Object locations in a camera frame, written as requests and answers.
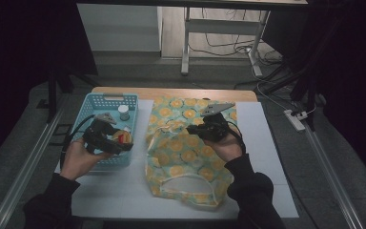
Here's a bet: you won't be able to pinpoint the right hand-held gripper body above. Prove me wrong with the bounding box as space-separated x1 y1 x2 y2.
196 101 236 143

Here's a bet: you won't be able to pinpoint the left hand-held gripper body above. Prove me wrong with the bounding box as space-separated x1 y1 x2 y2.
82 113 122 156

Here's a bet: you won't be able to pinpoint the round tan bread red label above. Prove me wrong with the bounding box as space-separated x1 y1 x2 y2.
112 128 133 146

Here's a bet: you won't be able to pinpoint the small grey jar white lid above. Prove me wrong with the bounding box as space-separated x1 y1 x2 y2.
117 104 131 122

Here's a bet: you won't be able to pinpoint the yellow fruit print cloth bag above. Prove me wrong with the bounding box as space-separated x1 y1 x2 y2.
145 95 238 209

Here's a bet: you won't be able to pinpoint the light blue perforated plastic basket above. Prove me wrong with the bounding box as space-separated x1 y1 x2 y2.
68 92 139 169

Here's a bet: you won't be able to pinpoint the person's right hand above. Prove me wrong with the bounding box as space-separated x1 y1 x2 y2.
203 127 246 164

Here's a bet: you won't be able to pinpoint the person's left hand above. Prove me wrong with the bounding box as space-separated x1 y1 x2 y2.
60 137 112 181

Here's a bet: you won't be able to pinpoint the wooden table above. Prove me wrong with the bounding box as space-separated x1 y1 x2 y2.
91 86 259 103

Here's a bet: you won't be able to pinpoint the white table mat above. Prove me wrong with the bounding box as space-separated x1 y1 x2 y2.
54 99 299 220

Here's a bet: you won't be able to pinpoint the black metal stand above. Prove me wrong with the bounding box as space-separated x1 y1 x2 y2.
46 60 99 124

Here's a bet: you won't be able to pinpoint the white power strip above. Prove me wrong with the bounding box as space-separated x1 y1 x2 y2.
283 109 307 133

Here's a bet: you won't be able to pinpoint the black tripod stand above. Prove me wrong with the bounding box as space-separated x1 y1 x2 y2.
234 60 320 132

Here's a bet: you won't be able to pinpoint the white cabinet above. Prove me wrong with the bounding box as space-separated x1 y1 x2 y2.
76 3 163 52

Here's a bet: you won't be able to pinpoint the left hand-held gripper black cable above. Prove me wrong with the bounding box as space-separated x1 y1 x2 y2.
60 114 96 170

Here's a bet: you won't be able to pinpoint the hand-held gripper black cable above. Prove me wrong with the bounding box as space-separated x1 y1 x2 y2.
60 114 96 170
228 122 247 156

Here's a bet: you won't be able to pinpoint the right hand-held gripper black cable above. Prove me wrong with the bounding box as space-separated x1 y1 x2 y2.
228 122 247 156

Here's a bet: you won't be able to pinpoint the black floor bracket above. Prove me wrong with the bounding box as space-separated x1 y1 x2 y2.
49 123 74 147

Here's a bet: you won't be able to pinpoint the white power cable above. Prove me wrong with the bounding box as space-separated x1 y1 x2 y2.
255 68 288 112

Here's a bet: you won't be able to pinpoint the aluminium floor rail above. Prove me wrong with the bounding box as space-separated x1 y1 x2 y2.
0 94 71 229
303 125 366 229

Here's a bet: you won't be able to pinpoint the black floor cables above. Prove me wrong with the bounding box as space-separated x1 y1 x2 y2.
189 8 284 66

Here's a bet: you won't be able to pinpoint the white desk frame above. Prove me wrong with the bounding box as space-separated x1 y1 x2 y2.
180 7 272 77

